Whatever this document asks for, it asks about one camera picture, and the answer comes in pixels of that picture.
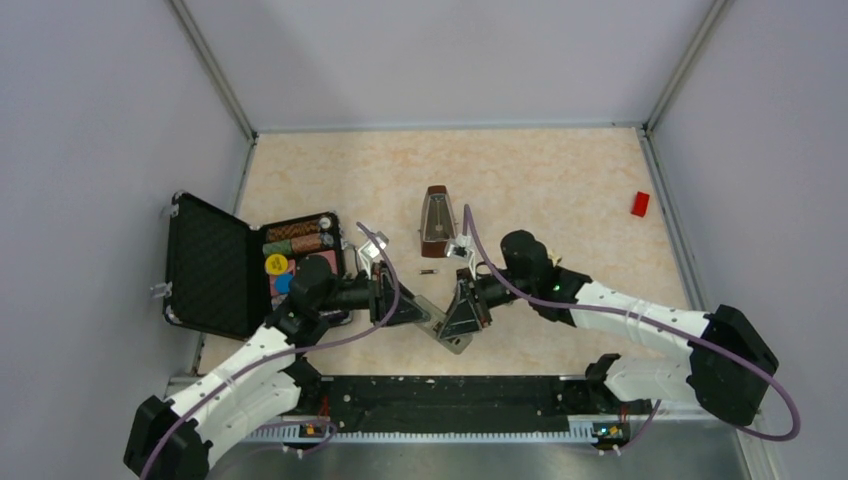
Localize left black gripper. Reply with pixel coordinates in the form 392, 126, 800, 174
317, 259, 431, 327

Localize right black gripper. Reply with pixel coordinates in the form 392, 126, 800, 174
438, 267, 534, 339

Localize white remote control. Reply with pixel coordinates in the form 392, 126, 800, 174
414, 295, 473, 355

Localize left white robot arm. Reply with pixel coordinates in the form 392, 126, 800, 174
123, 255, 429, 479

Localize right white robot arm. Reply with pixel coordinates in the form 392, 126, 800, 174
439, 230, 779, 427

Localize brown wooden metronome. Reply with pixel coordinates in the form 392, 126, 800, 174
419, 185, 456, 258

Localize pink card deck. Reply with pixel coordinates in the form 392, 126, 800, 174
267, 251, 338, 308

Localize small beige wooden piece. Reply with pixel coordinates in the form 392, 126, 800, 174
547, 250, 562, 265

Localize blue round chip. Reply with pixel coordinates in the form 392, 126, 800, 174
272, 273, 293, 295

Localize yellow round chip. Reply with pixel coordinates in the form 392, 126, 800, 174
264, 253, 289, 276

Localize black poker chip case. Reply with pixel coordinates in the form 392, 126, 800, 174
162, 191, 347, 340

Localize red small block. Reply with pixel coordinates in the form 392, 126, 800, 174
630, 191, 651, 218

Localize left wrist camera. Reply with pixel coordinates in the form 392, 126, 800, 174
355, 231, 389, 274

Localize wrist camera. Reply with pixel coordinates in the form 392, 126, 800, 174
445, 234, 476, 275
355, 231, 389, 274

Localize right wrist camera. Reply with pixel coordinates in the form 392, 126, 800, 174
445, 234, 476, 275

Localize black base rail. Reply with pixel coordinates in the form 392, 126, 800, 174
162, 374, 757, 458

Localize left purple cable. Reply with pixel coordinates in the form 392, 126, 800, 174
139, 221, 402, 480

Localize purple cable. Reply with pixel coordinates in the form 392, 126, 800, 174
462, 203, 802, 443
139, 221, 402, 480

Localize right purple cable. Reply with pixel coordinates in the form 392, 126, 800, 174
462, 203, 802, 443

